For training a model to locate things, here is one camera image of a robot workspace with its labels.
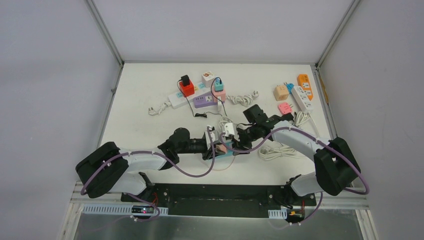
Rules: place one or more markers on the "pink flat adapter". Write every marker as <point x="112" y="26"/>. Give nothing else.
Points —
<point x="285" y="108"/>

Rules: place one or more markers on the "beige cube adapter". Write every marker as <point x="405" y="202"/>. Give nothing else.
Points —
<point x="281" y="93"/>

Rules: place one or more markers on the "white flat adapter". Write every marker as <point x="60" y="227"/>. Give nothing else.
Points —
<point x="220" y="108"/>

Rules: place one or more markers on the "pink cube socket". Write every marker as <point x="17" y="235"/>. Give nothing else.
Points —
<point x="218" y="95"/>

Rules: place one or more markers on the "white power strip right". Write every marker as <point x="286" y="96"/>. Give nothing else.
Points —
<point x="302" y="99"/>

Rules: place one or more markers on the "white cube socket with picture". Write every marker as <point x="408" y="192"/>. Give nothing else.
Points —
<point x="207" y="78"/>

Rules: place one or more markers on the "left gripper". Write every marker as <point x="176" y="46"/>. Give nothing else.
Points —
<point x="205" y="147"/>

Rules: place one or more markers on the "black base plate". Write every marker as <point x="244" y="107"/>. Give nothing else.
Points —
<point x="212" y="200"/>

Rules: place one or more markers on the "teal charger plug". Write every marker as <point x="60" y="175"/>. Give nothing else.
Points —
<point x="218" y="85"/>

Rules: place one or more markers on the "small blue adapter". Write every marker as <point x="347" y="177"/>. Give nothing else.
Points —
<point x="289" y="87"/>

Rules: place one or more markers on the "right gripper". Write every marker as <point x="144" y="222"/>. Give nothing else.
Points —
<point x="239" y="144"/>

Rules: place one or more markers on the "orange power strip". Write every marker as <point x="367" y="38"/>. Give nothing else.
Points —
<point x="304" y="82"/>

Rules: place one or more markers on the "black charger on red cube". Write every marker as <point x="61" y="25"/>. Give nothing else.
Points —
<point x="185" y="80"/>

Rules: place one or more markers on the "purple power strip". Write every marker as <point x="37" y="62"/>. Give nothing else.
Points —
<point x="205" y="100"/>

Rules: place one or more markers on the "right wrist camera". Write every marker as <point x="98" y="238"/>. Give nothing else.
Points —
<point x="230" y="131"/>

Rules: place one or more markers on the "teal power strip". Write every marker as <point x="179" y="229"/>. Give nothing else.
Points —
<point x="228" y="154"/>

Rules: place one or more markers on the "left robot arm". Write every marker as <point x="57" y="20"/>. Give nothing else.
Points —
<point x="113" y="169"/>

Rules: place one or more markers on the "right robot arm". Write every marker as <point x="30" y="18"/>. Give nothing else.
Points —
<point x="335" y="166"/>

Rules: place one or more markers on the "red cube socket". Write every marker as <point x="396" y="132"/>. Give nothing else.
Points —
<point x="187" y="90"/>

